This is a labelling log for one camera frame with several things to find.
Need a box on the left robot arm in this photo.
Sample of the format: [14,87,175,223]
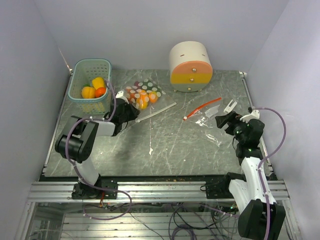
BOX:
[54,98,141,199]

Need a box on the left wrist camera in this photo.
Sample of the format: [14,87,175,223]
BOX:
[116,90,127,100]

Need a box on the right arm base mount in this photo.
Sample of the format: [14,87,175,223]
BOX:
[200,172,246,199]

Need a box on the clear red-zip bag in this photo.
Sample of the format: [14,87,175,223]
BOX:
[183,97,232,147]

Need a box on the small white plastic clip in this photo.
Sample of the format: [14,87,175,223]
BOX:
[223,99,238,114]

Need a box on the teal plastic basket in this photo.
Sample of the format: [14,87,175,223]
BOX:
[67,58,112,115]

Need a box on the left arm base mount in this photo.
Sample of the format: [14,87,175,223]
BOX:
[71,179,118,200]

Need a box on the peach coloured fake fruit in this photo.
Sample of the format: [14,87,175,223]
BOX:
[81,86,96,99]

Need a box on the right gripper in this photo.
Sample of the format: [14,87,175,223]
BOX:
[215,110,250,143]

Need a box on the round mini drawer cabinet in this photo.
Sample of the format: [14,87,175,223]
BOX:
[169,41,214,93]

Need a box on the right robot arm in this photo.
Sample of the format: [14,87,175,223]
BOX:
[215,108,286,240]

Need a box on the yellow fake bell pepper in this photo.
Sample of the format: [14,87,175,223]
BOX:
[91,77,106,90]

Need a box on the polka dot zip bag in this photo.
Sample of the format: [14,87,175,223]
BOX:
[123,78,177,123]

